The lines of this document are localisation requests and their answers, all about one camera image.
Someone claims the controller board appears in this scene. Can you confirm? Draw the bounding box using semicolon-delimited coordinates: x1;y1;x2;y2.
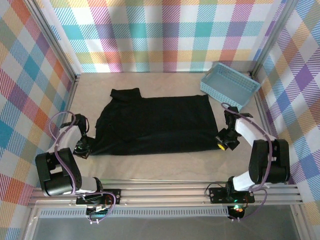
86;206;110;219
228;204;246;219

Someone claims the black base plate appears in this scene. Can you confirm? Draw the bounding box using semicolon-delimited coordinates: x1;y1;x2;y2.
208;186;256;205
75;188;122;206

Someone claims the aluminium corner post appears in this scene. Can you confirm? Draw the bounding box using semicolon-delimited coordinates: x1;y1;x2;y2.
26;0;81;85
249;0;300;79

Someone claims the aluminium frame beam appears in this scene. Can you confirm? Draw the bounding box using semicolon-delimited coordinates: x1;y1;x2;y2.
28;183;304;208

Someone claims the right aluminium corner post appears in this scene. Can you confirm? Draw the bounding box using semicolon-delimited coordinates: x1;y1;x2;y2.
249;0;300;79

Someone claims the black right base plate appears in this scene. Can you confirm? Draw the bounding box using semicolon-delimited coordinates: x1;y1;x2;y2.
208;186;256;205

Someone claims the left base wire bundle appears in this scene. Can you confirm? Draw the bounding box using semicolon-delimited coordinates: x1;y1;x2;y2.
86;191;119;225

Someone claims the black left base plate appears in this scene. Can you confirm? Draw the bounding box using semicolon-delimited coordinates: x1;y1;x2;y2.
75;188;122;206

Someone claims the left controller board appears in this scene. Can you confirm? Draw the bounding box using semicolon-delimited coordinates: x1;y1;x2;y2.
86;206;110;219

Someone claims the left aluminium corner post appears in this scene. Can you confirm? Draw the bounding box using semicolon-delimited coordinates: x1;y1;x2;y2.
26;0;81;85

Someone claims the black t-shirt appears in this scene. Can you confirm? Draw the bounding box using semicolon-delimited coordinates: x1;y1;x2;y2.
88;87;219;156

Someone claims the light blue plastic basket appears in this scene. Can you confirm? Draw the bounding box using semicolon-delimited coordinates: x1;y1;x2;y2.
199;62;262;111

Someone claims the grey slotted cable duct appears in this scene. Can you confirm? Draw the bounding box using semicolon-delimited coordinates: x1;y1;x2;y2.
38;209;230;218

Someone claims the grey metal panel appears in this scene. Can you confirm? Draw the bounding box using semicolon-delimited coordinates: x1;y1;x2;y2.
23;204;312;240

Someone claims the right controller board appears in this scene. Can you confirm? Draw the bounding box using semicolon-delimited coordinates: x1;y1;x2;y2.
228;204;246;219

